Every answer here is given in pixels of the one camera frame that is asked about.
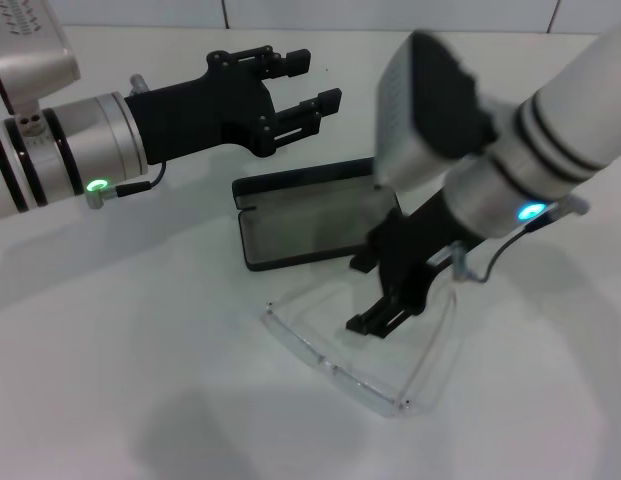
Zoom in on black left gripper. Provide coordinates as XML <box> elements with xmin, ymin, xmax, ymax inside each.
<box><xmin>123</xmin><ymin>44</ymin><xmax>344</xmax><ymax>166</ymax></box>

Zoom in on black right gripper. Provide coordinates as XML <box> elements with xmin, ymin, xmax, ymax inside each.
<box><xmin>345</xmin><ymin>191</ymin><xmax>480</xmax><ymax>342</ymax></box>

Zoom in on clear white glasses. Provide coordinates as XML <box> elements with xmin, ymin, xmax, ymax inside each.
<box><xmin>259</xmin><ymin>244</ymin><xmax>460</xmax><ymax>420</ymax></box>

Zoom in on black glasses case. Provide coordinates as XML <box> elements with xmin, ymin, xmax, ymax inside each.
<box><xmin>231</xmin><ymin>157</ymin><xmax>402</xmax><ymax>274</ymax></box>

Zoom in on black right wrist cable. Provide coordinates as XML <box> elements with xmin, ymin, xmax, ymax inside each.
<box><xmin>452</xmin><ymin>194</ymin><xmax>589</xmax><ymax>284</ymax></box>

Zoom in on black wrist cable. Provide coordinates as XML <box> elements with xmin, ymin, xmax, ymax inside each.
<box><xmin>452</xmin><ymin>194</ymin><xmax>589</xmax><ymax>284</ymax></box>
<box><xmin>87</xmin><ymin>160</ymin><xmax>167</xmax><ymax>211</ymax></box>

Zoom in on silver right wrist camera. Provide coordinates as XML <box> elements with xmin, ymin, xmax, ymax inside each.
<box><xmin>373</xmin><ymin>29</ymin><xmax>497</xmax><ymax>194</ymax></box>

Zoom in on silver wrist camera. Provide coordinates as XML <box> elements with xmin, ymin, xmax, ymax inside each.
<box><xmin>0</xmin><ymin>0</ymin><xmax>82</xmax><ymax>136</ymax></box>
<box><xmin>373</xmin><ymin>29</ymin><xmax>497</xmax><ymax>194</ymax></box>

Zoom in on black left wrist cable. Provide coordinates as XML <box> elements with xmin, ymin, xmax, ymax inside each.
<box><xmin>87</xmin><ymin>160</ymin><xmax>167</xmax><ymax>211</ymax></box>

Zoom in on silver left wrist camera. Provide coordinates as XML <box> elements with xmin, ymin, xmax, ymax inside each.
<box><xmin>0</xmin><ymin>0</ymin><xmax>82</xmax><ymax>136</ymax></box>

